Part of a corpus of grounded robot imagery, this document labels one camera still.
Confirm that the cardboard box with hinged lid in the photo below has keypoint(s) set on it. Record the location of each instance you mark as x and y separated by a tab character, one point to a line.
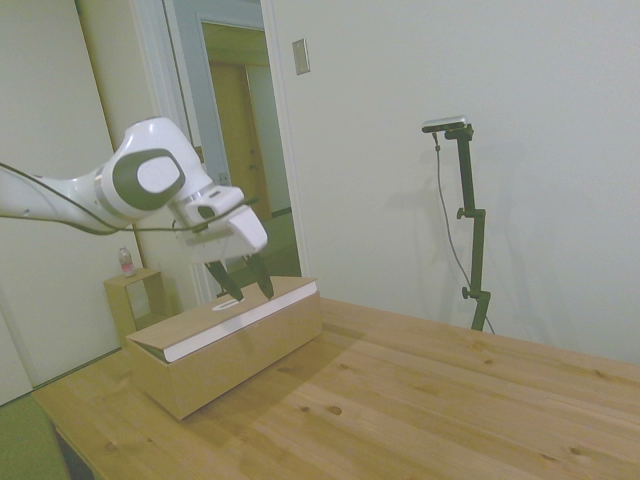
225	360

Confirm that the small wooden shelf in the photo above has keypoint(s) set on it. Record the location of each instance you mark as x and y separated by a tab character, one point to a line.
117	300

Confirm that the clear bottle with red label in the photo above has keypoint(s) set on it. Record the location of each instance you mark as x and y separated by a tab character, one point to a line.
126	262

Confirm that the metal wall plate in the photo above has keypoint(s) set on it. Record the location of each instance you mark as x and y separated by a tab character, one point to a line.
301	56

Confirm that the black camera stand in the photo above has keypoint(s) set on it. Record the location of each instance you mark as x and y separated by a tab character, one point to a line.
475	235

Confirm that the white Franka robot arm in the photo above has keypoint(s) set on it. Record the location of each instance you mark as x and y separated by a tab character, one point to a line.
145	180

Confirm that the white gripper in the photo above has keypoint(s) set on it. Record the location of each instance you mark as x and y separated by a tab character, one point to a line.
247	230

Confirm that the grey exterior camera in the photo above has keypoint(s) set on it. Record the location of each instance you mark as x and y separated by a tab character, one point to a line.
445	123

